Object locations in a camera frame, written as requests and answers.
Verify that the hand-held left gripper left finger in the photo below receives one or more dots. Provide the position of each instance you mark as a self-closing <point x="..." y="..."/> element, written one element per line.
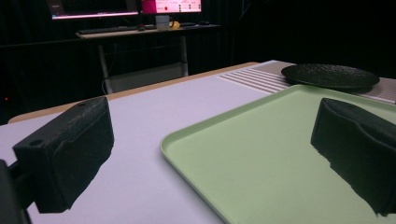
<point x="67" y="152"/>

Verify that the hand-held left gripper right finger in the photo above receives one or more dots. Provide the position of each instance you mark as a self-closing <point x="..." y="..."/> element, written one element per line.
<point x="358" y="146"/>

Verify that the black textured plate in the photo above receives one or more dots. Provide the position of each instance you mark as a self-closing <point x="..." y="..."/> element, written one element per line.
<point x="330" y="75"/>

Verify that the light green tray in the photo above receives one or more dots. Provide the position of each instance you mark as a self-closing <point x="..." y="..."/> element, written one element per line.
<point x="261" y="161"/>

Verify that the striped grey placemat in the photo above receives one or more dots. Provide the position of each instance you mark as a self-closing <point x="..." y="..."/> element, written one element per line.
<point x="258" y="79"/>

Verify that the background desk with metal legs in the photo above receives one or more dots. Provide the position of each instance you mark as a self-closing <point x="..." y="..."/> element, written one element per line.
<point x="146" y="56"/>

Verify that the black keyboard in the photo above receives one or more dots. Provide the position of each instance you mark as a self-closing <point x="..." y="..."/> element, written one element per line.
<point x="107" y="29"/>

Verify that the computer monitor with dark screen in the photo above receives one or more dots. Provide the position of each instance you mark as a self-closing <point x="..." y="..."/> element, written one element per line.
<point x="93" y="7"/>

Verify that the yellow object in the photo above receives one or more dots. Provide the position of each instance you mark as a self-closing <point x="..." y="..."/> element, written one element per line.
<point x="174" y="25"/>

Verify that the computer monitor with pink screen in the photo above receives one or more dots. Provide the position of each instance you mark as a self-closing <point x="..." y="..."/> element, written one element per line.
<point x="171" y="6"/>

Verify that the black computer mouse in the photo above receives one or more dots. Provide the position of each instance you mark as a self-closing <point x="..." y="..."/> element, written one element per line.
<point x="204" y="22"/>

